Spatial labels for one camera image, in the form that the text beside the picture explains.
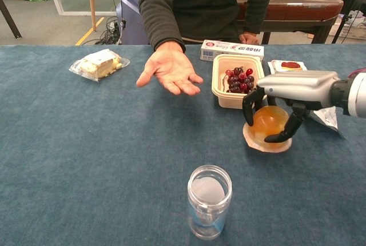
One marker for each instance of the blue table cloth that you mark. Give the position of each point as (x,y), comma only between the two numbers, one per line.
(85,143)

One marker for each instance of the beige food tray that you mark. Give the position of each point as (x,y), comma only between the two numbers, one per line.
(223,97)

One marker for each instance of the black tripod stand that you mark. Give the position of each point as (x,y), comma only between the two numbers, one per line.
(347,14)

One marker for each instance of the brown wooden game table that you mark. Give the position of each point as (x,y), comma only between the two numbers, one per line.
(291,11)

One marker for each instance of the orange jelly cup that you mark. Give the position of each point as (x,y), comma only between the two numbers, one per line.
(268,123)

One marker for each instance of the white toothpaste box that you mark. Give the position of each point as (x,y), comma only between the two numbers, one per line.
(228,50)

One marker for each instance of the clear plastic jar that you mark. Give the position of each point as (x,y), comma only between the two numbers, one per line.
(209,200)

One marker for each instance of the person left hand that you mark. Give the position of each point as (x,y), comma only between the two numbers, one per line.
(249,38)

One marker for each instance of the cake slice in plastic bag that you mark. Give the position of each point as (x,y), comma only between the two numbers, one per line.
(98,64)

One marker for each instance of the person body dark clothes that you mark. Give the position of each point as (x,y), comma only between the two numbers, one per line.
(206,3)

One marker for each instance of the dark table leg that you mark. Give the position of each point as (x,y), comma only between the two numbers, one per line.
(10,18)

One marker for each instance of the person right forearm dark sleeve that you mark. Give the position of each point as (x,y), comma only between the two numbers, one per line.
(161,20)

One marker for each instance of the wooden pole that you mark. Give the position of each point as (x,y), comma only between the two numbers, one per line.
(92,0)

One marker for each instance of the bunch of red grapes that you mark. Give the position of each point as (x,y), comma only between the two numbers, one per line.
(238,81)

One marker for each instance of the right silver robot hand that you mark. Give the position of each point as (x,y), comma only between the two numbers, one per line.
(300,85)

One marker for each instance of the white plastic basket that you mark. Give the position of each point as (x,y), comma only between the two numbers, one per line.
(350,31)

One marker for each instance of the person left forearm dark sleeve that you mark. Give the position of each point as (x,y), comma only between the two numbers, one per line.
(258,3)

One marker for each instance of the light blue machine base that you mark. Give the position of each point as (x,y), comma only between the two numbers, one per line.
(131,20)

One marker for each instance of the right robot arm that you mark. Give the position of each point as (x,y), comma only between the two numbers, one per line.
(353,94)

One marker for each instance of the person right hand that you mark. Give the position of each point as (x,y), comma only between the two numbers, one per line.
(171,68)

